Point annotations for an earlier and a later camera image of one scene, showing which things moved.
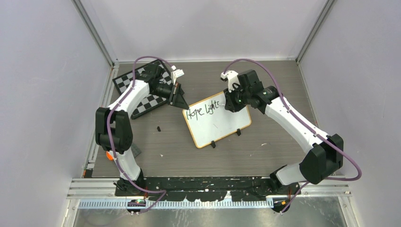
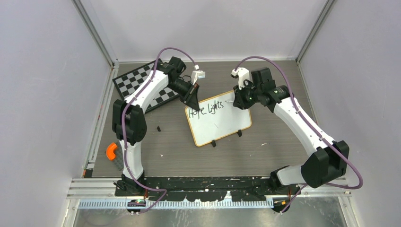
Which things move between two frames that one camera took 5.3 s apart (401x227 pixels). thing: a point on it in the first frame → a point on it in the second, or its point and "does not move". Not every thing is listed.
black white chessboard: [152, 101] does not move
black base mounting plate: [206, 188] does not move
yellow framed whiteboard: [208, 121] does not move
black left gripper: [177, 98] → [193, 102]
